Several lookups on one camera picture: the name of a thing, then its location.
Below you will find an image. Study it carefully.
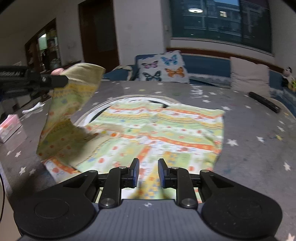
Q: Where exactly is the brown wooden door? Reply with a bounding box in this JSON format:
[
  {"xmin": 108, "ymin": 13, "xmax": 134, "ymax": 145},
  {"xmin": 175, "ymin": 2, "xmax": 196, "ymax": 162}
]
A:
[{"xmin": 78, "ymin": 0, "xmax": 119, "ymax": 67}]

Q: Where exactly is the panda plush toy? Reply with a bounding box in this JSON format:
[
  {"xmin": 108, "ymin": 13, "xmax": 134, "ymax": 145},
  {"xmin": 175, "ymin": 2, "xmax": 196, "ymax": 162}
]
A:
[{"xmin": 282, "ymin": 66, "xmax": 293, "ymax": 87}]

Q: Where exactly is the round built-in induction hob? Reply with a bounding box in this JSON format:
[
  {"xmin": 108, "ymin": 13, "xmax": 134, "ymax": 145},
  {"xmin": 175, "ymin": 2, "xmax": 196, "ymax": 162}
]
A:
[{"xmin": 75, "ymin": 95, "xmax": 176, "ymax": 127}]

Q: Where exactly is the butterfly print pillow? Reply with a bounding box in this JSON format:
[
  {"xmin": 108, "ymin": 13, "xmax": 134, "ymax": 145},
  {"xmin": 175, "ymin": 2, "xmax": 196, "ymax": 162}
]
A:
[{"xmin": 136, "ymin": 50, "xmax": 190, "ymax": 84}]

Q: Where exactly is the beige cloth on sofa arm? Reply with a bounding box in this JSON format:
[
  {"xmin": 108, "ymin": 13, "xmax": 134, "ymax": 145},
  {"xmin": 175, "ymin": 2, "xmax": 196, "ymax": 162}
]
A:
[{"xmin": 110, "ymin": 65, "xmax": 134, "ymax": 81}]

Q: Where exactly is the pink tissue box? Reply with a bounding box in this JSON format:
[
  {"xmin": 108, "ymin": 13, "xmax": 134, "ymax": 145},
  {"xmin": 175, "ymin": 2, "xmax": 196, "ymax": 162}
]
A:
[{"xmin": 0, "ymin": 114, "xmax": 28, "ymax": 143}]

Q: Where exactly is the beige pillow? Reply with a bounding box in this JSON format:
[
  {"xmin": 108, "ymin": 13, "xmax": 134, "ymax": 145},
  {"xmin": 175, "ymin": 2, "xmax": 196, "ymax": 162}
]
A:
[{"xmin": 230, "ymin": 57, "xmax": 271, "ymax": 98}]

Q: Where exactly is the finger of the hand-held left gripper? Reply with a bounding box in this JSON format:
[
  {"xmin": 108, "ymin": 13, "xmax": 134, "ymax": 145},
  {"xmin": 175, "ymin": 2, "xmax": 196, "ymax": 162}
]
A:
[{"xmin": 42, "ymin": 75, "xmax": 69, "ymax": 89}]

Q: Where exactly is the blue sofa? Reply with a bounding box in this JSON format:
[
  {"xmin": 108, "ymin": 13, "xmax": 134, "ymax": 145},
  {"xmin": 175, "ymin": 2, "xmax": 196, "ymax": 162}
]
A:
[{"xmin": 102, "ymin": 47, "xmax": 296, "ymax": 121}]

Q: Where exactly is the wooden display cabinet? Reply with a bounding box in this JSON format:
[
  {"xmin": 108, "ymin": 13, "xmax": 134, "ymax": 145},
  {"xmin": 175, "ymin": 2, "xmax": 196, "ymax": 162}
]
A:
[{"xmin": 25, "ymin": 19, "xmax": 62, "ymax": 70}]

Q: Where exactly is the large window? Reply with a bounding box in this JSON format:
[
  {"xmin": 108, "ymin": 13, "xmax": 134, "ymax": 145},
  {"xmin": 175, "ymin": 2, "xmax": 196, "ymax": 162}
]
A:
[{"xmin": 169, "ymin": 0, "xmax": 273, "ymax": 52}]

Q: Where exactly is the black remote control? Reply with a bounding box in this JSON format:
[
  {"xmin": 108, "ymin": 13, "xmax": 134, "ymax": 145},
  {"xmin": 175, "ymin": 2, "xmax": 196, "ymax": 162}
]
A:
[{"xmin": 248, "ymin": 91, "xmax": 281, "ymax": 113}]

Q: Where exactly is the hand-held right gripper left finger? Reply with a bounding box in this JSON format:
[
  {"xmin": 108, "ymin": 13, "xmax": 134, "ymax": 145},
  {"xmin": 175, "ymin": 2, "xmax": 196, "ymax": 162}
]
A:
[{"xmin": 62, "ymin": 158, "xmax": 139, "ymax": 208}]

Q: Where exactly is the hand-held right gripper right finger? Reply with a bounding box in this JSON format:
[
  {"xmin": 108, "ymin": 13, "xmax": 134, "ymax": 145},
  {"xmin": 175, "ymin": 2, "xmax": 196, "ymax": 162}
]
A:
[{"xmin": 158, "ymin": 159, "xmax": 234, "ymax": 208}]

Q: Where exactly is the white crumpled tissue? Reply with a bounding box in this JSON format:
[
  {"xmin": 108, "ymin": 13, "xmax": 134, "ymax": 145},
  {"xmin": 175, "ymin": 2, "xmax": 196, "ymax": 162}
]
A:
[{"xmin": 22, "ymin": 102, "xmax": 45, "ymax": 114}]

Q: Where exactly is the colourful patterned child's garment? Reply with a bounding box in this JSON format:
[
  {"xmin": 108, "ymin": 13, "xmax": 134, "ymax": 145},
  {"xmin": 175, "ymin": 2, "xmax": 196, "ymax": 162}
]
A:
[{"xmin": 36, "ymin": 62, "xmax": 226, "ymax": 200}]

